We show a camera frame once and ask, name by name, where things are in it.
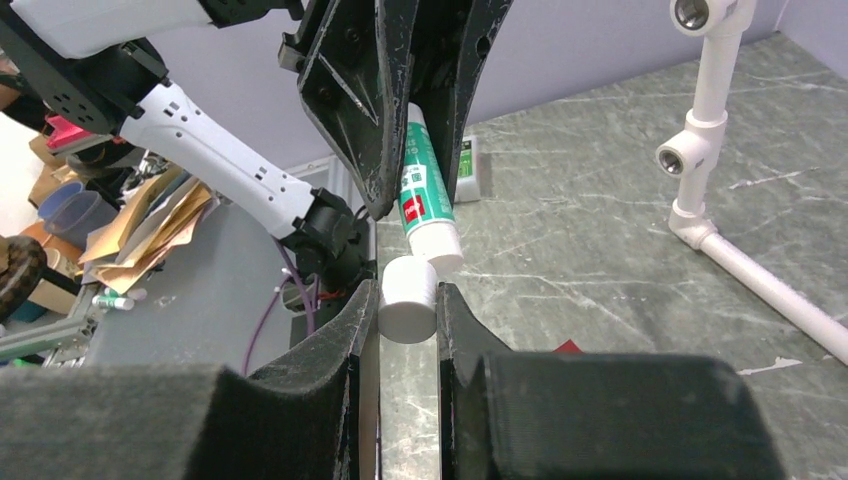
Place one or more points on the white glue stick cap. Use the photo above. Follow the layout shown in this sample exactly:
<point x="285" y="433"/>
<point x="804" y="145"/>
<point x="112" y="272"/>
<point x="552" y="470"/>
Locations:
<point x="407" y="312"/>

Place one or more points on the green white small box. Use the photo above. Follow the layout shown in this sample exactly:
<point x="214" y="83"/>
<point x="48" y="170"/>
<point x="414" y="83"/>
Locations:
<point x="468" y="186"/>

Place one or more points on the grey plastic cups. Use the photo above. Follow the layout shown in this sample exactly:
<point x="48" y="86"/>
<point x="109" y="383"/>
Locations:
<point x="71" y="212"/>

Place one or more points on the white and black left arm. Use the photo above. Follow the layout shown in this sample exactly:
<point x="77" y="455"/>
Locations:
<point x="89" y="61"/>

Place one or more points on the red paper envelope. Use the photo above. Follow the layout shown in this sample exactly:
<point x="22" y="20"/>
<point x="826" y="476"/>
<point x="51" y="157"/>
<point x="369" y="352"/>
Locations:
<point x="568" y="347"/>

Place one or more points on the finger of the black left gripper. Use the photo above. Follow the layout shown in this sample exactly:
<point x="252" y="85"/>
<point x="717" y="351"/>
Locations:
<point x="452" y="40"/>
<point x="354" y="85"/>

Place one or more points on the green white glue stick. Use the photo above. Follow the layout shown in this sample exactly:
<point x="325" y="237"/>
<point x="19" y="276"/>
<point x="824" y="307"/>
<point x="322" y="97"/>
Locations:
<point x="425" y="208"/>

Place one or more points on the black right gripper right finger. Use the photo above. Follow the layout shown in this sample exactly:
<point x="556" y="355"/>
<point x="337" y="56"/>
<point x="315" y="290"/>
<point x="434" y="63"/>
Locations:
<point x="508" y="414"/>

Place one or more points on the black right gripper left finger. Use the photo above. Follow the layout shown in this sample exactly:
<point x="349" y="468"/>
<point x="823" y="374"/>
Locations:
<point x="313" y="413"/>

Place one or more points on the aluminium extrusion frame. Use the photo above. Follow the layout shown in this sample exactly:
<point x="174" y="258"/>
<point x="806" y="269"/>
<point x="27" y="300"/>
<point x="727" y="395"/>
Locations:
<point x="62" y="343"/>

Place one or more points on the pile of brown paper envelopes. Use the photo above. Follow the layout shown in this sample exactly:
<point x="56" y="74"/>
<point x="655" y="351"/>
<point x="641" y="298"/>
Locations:
<point x="159" y="216"/>

